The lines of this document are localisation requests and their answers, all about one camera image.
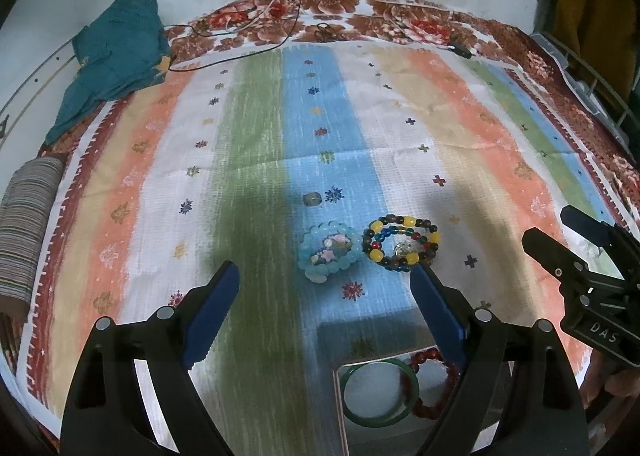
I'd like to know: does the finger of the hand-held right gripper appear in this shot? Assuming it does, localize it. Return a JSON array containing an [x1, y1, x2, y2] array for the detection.
[[560, 205, 631, 257], [521, 228, 626, 294]]

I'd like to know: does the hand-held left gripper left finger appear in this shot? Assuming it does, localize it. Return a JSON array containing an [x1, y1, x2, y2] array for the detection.
[[60, 260, 241, 456]]

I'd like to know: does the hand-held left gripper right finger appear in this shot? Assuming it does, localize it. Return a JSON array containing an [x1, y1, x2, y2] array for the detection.
[[409, 263, 587, 456]]

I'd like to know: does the red bead bracelet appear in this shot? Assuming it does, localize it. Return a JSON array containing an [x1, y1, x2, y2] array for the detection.
[[400, 347, 461, 419]]

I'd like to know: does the metal tin box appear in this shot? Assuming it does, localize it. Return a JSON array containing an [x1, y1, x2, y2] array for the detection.
[[332, 346, 471, 456]]

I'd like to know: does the multicolour bead bracelet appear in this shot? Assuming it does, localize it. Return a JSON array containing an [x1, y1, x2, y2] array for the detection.
[[361, 215, 443, 273]]

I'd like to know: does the green jade bangle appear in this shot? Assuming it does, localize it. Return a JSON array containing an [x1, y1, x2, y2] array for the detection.
[[342, 358, 421, 424]]

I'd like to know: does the pastel charm bracelet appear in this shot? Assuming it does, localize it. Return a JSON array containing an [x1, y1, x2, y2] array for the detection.
[[312, 234, 351, 264]]

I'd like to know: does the light blue bead bracelet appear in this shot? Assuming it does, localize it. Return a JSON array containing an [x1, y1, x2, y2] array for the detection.
[[299, 222, 362, 284]]

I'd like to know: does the person's right hand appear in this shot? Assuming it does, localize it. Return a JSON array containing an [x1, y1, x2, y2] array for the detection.
[[579, 352, 640, 425]]

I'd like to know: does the clear plastic bin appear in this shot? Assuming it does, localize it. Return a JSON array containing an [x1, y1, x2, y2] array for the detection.
[[530, 31, 640, 162]]

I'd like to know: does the striped printed cloth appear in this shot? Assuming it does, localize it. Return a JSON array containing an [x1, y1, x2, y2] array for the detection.
[[15, 43, 621, 456]]

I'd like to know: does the grey striped pillow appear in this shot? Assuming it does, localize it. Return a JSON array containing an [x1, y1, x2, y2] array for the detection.
[[0, 156, 66, 322]]

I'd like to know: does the brown floral blanket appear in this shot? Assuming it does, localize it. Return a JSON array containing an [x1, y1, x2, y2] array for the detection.
[[0, 0, 640, 437]]

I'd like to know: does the teal cloth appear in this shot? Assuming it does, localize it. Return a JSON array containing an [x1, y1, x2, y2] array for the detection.
[[45, 0, 173, 147]]

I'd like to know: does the small dark looped object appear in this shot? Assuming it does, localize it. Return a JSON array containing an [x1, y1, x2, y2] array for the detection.
[[312, 23, 346, 43]]

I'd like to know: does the metal wall rail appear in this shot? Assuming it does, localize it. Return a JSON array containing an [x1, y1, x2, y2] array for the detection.
[[0, 48, 83, 137]]

